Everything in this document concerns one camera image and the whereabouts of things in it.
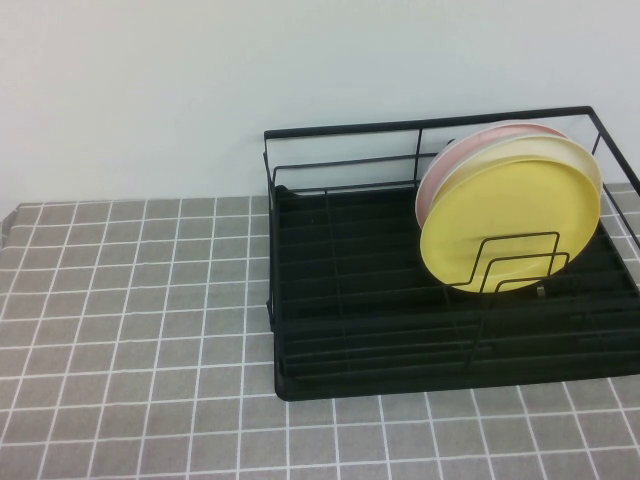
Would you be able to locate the yellow plastic plate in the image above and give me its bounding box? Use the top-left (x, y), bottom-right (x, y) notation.
top-left (419, 154), bottom-right (604, 295)

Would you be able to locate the white plate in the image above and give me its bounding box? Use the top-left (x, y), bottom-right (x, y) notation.
top-left (424, 134), bottom-right (604, 221)

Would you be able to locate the pink plate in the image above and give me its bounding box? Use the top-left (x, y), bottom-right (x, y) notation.
top-left (414, 121), bottom-right (569, 232)

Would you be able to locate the grey checked tablecloth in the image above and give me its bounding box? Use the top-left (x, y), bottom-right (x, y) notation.
top-left (0, 182), bottom-right (640, 480)

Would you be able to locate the black wire dish rack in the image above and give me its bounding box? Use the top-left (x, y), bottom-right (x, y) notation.
top-left (263, 105), bottom-right (640, 403)

